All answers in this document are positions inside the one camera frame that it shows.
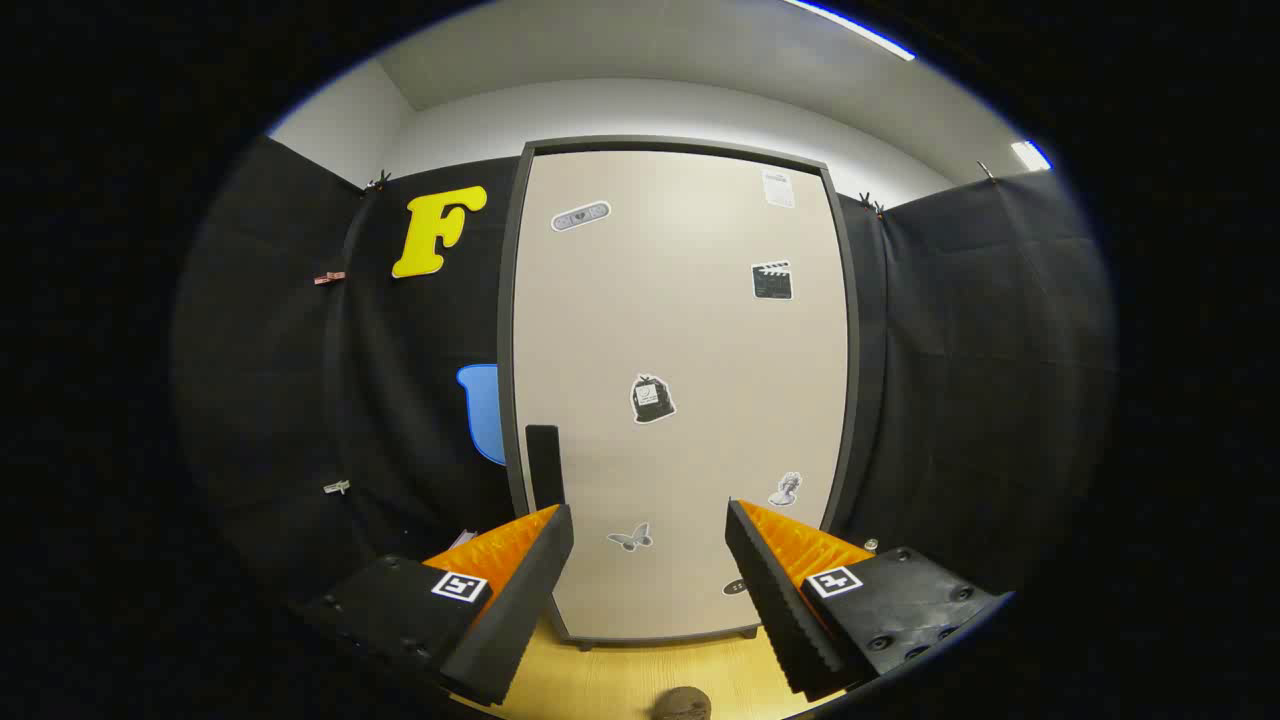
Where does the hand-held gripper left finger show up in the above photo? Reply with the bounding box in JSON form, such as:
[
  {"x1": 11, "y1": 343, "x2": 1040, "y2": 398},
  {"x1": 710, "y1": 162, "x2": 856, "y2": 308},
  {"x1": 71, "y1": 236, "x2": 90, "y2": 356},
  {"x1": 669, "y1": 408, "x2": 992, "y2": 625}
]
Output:
[{"x1": 300, "y1": 503, "x2": 576, "y2": 707}]

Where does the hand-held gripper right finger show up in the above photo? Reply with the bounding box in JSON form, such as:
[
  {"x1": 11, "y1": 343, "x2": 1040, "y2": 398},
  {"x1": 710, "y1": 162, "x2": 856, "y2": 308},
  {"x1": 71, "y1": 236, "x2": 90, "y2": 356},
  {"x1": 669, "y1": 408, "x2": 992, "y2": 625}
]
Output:
[{"x1": 725, "y1": 498, "x2": 1013, "y2": 701}]

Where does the brown fuzzy shoe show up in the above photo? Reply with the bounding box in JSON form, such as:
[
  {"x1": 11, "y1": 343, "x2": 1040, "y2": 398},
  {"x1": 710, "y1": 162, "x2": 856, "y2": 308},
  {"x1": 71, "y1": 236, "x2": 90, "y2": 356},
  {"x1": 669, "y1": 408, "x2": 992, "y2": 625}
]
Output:
[{"x1": 652, "y1": 687, "x2": 713, "y2": 720}]

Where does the black door handle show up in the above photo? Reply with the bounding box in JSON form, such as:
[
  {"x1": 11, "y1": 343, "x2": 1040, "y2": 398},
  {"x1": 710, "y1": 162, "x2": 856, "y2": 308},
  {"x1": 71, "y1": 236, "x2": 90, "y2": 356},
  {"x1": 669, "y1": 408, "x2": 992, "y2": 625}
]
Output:
[{"x1": 525, "y1": 425, "x2": 566, "y2": 511}]

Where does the beige shoe cabinet door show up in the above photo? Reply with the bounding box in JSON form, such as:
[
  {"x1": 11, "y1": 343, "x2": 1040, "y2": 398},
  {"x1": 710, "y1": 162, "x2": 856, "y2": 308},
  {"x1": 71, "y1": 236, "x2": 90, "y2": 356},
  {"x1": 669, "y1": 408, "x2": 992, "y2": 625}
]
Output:
[{"x1": 512, "y1": 150, "x2": 851, "y2": 641}]

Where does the gray shoe cabinet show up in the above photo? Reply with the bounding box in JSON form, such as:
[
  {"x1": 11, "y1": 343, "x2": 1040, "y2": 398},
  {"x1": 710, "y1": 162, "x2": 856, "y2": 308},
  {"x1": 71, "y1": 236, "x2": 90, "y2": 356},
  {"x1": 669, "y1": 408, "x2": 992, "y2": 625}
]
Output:
[{"x1": 497, "y1": 135, "x2": 861, "y2": 651}]

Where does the black backdrop cloth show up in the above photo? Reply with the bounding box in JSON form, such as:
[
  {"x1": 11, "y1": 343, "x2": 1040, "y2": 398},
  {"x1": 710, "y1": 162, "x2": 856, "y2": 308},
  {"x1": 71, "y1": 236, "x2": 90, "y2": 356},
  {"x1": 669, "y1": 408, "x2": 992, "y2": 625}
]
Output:
[{"x1": 170, "y1": 135, "x2": 1116, "y2": 641}]

